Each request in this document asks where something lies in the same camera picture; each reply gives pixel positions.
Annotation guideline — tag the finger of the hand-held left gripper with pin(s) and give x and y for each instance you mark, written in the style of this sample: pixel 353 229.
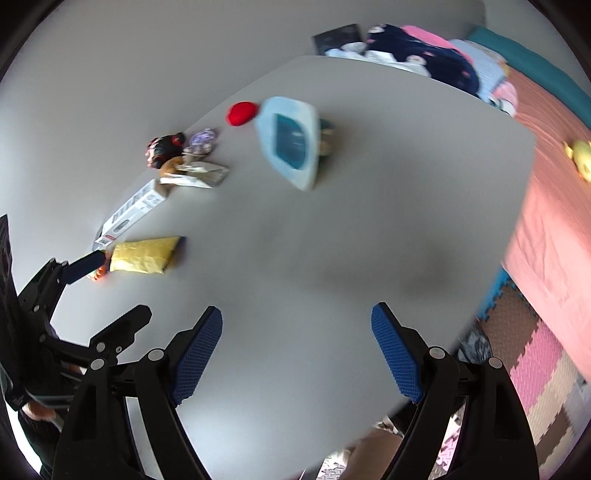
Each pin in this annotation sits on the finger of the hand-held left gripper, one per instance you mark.
pixel 122 330
pixel 83 268

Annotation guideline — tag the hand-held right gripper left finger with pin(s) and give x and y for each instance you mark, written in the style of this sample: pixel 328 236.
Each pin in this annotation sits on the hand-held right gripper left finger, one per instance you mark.
pixel 198 355

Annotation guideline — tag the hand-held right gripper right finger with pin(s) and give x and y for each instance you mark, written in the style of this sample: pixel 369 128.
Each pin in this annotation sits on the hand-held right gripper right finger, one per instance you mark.
pixel 397 355

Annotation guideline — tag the small orange item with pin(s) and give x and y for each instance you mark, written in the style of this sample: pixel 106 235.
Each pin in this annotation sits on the small orange item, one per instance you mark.
pixel 99 273

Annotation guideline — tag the yellow snack packet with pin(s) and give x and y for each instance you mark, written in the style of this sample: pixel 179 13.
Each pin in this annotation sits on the yellow snack packet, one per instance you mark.
pixel 145 254

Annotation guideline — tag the white cardboard box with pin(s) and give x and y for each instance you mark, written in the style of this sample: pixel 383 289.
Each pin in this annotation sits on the white cardboard box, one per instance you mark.
pixel 134 210

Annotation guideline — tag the bin with black bag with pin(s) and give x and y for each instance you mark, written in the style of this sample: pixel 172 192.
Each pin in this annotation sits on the bin with black bag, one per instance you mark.
pixel 475 344

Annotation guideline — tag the orange snack piece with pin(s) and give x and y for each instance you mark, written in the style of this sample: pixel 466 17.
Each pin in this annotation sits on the orange snack piece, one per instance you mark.
pixel 171 164

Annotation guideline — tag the silver beige packet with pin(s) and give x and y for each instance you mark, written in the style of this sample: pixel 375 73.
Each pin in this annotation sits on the silver beige packet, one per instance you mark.
pixel 201 174

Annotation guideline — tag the red round item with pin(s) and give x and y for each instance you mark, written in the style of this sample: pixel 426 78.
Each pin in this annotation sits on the red round item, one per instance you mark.
pixel 242 113

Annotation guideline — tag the person's left hand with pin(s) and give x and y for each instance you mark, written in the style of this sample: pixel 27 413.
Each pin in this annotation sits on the person's left hand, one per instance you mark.
pixel 39 411

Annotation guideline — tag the person's right leg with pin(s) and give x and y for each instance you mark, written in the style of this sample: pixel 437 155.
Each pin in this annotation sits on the person's right leg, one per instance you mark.
pixel 374 447

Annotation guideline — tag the coloured foam floor mat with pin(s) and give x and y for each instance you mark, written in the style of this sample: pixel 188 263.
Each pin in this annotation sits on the coloured foam floor mat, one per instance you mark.
pixel 531 369

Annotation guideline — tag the purple crumpled wrapper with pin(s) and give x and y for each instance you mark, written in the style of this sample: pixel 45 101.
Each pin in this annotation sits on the purple crumpled wrapper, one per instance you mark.
pixel 203 138

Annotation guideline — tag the pink bed sheet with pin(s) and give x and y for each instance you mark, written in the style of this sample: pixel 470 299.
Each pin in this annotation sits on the pink bed sheet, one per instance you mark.
pixel 549 184

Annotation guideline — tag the yellow duck plush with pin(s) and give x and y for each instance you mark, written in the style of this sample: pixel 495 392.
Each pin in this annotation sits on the yellow duck plush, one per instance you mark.
pixel 579 154

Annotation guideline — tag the white and pink printed pillow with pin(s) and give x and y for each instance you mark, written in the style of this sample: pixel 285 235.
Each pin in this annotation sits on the white and pink printed pillow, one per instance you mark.
pixel 505 97

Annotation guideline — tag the navy printed blanket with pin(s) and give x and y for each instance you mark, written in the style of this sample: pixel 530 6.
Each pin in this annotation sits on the navy printed blanket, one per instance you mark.
pixel 415 50

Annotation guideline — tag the white cloth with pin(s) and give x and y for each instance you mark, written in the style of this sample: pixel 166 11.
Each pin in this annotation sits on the white cloth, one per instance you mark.
pixel 355 48

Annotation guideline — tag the pink cloth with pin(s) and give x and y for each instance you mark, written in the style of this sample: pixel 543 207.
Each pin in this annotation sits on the pink cloth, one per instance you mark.
pixel 425 34

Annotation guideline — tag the black flat box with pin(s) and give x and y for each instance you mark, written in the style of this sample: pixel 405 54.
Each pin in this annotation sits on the black flat box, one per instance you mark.
pixel 337 38

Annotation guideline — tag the teal pillow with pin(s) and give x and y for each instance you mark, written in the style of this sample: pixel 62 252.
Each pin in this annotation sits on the teal pillow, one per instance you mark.
pixel 521 55

